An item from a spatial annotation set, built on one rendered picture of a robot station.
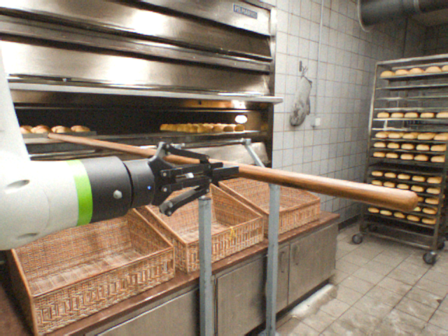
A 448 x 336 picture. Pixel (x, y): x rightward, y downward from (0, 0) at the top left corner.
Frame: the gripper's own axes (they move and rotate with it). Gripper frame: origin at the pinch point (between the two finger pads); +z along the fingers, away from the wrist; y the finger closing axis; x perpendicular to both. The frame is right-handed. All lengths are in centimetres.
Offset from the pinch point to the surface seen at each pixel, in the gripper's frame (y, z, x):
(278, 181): 1.6, 6.5, 9.3
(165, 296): 64, 19, -58
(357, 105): -22, 299, -115
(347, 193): 1.5, 7.1, 22.3
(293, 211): 50, 117, -64
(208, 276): 60, 38, -53
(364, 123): -2, 321, -115
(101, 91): -21, 14, -98
